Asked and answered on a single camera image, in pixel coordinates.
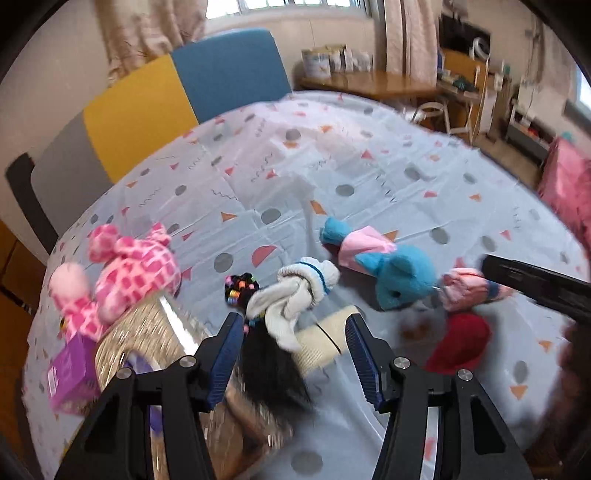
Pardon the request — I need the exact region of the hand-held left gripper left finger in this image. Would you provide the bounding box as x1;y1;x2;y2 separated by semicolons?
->
54;311;245;480

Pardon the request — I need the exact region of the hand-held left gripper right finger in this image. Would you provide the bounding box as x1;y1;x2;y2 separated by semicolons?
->
345;313;527;480

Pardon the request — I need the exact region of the pink sock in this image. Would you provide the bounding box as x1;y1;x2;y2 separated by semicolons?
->
438;268;515;312

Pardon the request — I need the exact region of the white sock bundle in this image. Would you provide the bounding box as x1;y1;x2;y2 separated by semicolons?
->
247;257;341;352

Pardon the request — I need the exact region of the blue plush toy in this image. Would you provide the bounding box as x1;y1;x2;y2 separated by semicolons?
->
320;217;438;312

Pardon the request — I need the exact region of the cream waffle cloth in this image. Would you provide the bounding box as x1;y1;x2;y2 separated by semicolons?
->
293;305;365;376

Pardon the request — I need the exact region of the red knit sock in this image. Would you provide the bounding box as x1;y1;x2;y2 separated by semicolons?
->
425;311;491;376

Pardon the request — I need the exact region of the pink bedspread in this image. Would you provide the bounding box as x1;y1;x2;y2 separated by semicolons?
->
538;134;591;241

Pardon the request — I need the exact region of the pink spotted giraffe plush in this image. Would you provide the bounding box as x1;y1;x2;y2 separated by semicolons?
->
48;223;182;342

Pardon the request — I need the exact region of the purple cardboard box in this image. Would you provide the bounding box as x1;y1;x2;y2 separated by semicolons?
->
47;332;100;414

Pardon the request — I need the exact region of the white storage shelf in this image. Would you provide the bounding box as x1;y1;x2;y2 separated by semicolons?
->
505;76;555;160

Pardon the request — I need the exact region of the white plastic stool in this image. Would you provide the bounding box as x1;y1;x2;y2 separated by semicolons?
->
409;99;451;134

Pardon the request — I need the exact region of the wooden wardrobe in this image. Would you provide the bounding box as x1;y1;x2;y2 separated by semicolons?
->
0;217;56;416

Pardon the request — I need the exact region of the wooden chair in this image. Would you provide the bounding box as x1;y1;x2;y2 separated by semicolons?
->
436;48;490;144

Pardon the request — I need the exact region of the wooden desk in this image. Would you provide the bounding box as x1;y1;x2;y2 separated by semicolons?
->
293;69;441;100

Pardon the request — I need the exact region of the black monitor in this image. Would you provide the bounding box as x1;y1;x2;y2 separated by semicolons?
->
438;13;491;51

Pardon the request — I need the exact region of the multicolour chair backrest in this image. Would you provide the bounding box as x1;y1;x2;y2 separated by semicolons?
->
6;28;293;257

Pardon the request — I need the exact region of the beige patterned curtain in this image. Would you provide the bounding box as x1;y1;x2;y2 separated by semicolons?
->
95;0;206;88
383;0;444;86

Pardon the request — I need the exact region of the clear plastic container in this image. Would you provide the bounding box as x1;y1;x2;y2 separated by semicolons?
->
344;48;374;73

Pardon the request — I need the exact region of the small white box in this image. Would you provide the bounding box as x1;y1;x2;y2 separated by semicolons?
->
325;44;348;73

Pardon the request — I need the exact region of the window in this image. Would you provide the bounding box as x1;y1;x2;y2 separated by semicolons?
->
203;0;384;21

